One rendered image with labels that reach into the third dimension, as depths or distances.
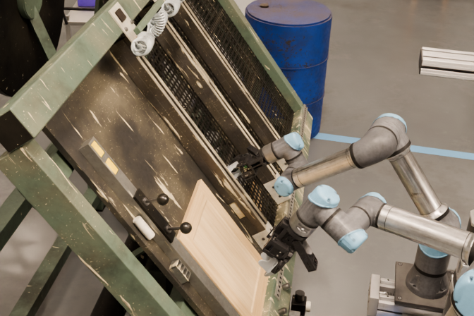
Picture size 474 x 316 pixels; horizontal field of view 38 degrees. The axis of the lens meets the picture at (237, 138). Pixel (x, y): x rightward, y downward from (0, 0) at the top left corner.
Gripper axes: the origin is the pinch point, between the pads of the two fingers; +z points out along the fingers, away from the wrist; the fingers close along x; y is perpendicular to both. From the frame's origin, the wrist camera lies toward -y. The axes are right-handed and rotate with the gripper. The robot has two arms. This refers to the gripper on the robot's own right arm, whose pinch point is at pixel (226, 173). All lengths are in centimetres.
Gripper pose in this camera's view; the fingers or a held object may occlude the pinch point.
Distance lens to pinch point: 282.4
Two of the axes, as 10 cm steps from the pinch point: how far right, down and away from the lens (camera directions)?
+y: -1.6, 4.9, -8.6
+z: -8.2, 4.2, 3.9
